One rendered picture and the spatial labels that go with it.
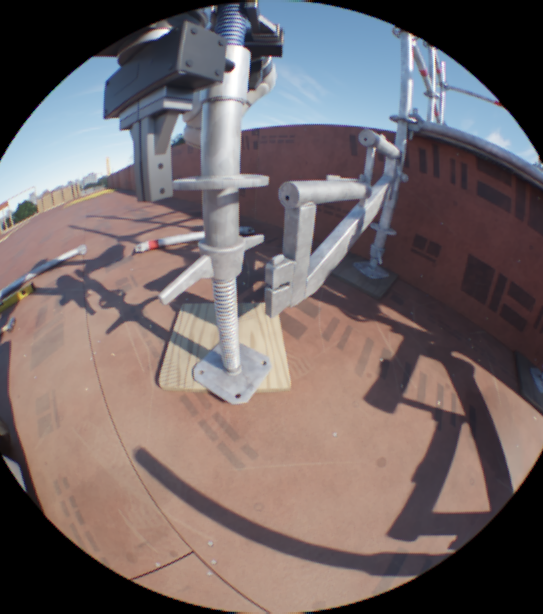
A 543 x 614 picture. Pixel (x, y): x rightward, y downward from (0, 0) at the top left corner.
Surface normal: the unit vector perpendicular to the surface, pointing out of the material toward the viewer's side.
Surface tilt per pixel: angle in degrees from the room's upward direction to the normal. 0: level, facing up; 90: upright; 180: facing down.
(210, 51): 90
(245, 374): 0
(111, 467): 0
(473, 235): 90
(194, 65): 90
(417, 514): 0
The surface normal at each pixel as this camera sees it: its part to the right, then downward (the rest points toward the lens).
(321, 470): 0.06, -0.78
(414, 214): -0.71, 0.40
